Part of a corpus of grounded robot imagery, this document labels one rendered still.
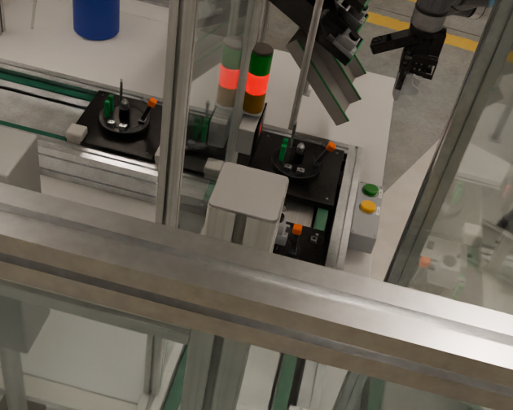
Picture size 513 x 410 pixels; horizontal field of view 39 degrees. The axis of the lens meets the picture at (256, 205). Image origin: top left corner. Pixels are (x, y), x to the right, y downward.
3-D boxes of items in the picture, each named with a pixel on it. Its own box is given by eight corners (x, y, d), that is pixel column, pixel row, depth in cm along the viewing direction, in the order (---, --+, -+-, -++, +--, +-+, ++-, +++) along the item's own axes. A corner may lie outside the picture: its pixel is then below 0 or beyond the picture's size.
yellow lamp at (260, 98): (265, 103, 168) (268, 86, 164) (260, 115, 164) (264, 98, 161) (243, 98, 168) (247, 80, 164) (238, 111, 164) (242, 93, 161)
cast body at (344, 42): (351, 55, 202) (366, 38, 197) (346, 63, 199) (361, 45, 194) (327, 35, 201) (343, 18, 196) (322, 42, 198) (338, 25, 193)
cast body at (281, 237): (288, 233, 172) (293, 212, 167) (284, 246, 168) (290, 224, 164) (253, 224, 172) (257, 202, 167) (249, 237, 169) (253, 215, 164)
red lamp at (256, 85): (268, 85, 164) (271, 67, 161) (264, 98, 160) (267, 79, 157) (247, 80, 164) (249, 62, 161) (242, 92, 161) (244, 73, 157)
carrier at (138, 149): (177, 115, 211) (181, 78, 203) (151, 165, 194) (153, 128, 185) (98, 95, 213) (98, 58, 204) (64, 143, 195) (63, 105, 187)
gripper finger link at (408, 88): (413, 111, 182) (423, 79, 175) (389, 105, 182) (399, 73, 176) (413, 103, 184) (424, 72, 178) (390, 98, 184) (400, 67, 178)
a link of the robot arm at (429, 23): (414, 13, 164) (415, -3, 170) (408, 31, 167) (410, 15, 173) (446, 20, 164) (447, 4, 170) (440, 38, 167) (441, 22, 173)
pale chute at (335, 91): (349, 103, 221) (361, 98, 218) (336, 126, 212) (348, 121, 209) (300, 25, 211) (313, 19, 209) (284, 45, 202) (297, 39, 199)
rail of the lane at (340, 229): (356, 173, 218) (365, 145, 210) (309, 436, 153) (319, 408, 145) (338, 169, 218) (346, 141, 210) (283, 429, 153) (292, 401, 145)
